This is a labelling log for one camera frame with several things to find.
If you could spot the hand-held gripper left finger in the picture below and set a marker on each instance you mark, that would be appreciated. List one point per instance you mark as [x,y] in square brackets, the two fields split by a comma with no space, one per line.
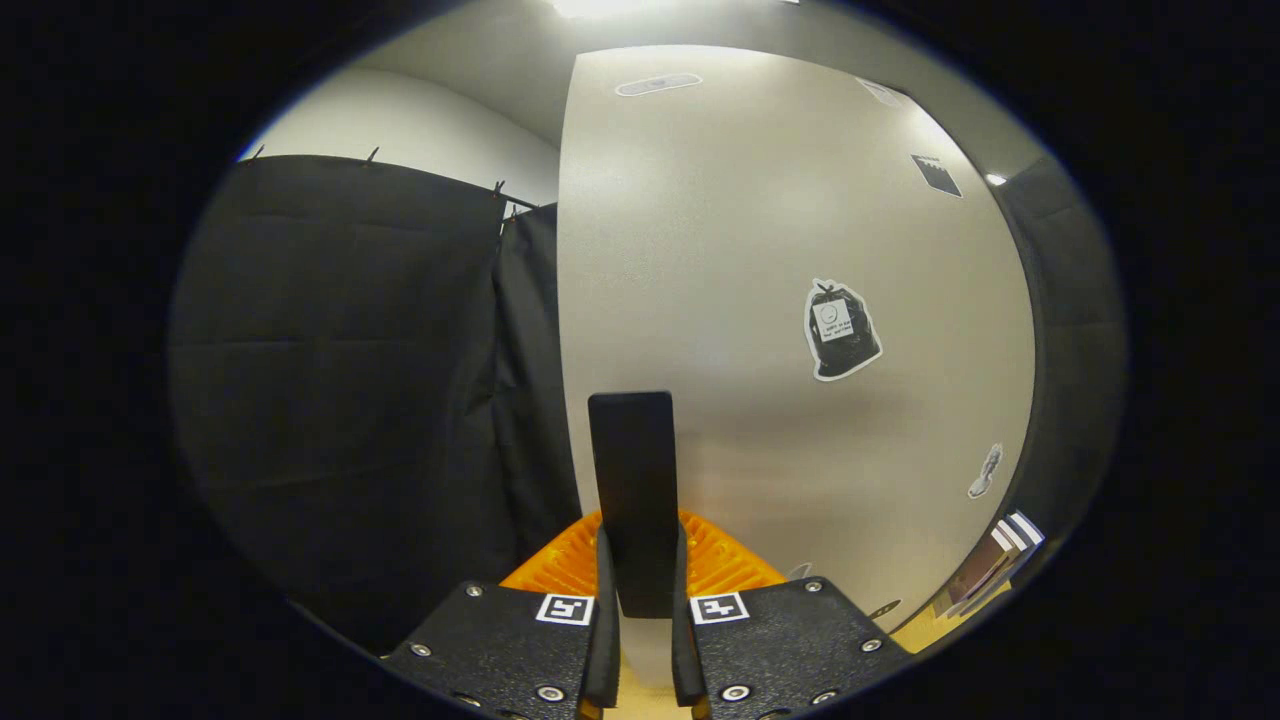
[603,650]

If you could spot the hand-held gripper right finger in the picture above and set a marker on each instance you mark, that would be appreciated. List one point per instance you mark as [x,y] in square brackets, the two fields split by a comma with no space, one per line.
[688,650]

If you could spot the beige cabinet door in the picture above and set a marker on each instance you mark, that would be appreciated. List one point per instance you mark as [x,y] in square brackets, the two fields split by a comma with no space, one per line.
[720,230]

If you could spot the black backdrop cloth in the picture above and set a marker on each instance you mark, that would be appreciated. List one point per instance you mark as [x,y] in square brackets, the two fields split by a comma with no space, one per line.
[330,380]

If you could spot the large ceiling light panel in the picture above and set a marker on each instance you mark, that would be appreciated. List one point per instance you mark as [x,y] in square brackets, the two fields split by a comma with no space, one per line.
[600,5]

